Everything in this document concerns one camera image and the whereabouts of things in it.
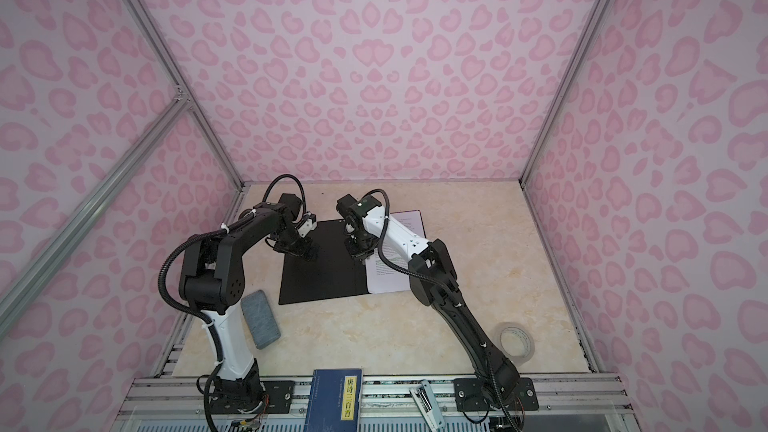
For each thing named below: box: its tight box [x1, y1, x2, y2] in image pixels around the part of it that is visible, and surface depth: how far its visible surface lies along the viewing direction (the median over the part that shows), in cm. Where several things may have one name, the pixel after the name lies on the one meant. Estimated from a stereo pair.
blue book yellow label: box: [304, 368, 363, 432], surface depth 73 cm
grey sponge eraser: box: [241, 290, 281, 349], surface depth 85 cm
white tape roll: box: [494, 322, 535, 367], surface depth 82 cm
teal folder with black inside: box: [278, 219, 369, 305], surface depth 95 cm
